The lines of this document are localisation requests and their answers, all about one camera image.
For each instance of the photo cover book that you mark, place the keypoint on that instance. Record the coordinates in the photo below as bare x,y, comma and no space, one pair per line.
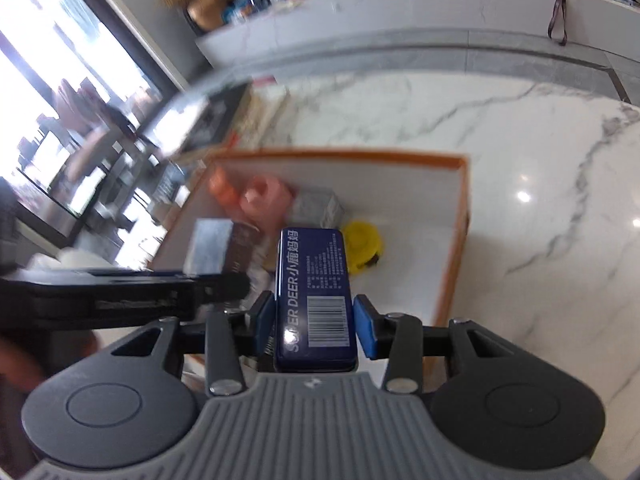
175,125

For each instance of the person's left hand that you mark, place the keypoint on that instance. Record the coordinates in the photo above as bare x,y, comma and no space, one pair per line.
30,357

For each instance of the gold vase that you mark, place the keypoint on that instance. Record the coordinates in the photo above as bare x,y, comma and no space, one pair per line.
207,10

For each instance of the snack packets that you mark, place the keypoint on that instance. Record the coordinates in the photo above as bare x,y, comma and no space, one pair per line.
238,11

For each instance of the black hardcover book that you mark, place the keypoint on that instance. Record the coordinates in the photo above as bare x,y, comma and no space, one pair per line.
222,115

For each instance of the orange cardboard box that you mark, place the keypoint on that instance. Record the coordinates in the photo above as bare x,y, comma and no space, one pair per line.
410,220

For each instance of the blue tin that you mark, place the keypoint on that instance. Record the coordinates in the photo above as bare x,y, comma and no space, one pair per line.
315,285

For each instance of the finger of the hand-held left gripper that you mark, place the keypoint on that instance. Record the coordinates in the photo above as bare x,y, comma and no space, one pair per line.
225,287

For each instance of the white marble television cabinet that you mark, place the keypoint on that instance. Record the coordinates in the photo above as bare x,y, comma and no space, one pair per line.
400,5

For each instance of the clear cube box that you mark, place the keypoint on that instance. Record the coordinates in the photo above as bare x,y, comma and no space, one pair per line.
315,207

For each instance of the gold box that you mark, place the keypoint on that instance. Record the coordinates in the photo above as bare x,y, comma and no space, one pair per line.
210,245

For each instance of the yellow tape measure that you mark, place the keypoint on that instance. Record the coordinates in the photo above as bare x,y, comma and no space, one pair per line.
362,245

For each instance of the pink cup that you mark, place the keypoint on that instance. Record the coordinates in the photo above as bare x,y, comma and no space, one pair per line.
265,200

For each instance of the beige book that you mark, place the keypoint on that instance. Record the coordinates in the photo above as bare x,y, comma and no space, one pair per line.
270,110

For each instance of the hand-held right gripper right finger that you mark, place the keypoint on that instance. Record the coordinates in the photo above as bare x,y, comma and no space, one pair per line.
367,327

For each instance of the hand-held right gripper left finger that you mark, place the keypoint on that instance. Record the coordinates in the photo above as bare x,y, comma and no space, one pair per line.
265,322

